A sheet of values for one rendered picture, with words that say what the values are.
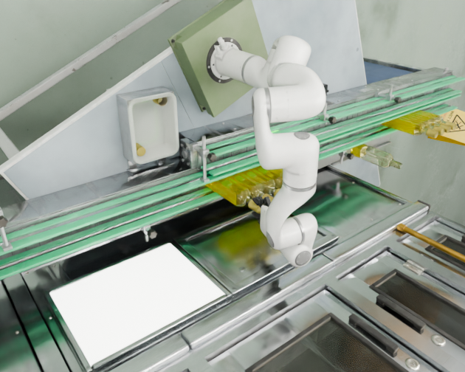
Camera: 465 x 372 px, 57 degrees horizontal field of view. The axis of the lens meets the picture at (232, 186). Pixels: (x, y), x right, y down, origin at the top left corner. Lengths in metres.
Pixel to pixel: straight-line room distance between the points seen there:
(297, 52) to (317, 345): 0.78
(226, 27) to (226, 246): 0.73
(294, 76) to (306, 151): 0.20
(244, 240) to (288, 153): 0.56
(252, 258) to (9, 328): 0.72
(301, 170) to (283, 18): 0.93
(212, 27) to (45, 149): 0.66
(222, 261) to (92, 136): 0.58
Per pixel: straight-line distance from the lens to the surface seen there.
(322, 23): 1.99
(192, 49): 1.46
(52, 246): 1.39
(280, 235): 1.11
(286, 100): 1.01
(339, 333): 1.26
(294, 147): 0.98
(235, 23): 1.54
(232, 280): 1.31
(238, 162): 1.57
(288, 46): 1.19
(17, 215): 1.39
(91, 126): 1.45
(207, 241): 1.46
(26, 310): 1.37
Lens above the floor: 2.04
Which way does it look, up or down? 44 degrees down
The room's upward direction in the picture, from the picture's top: 122 degrees clockwise
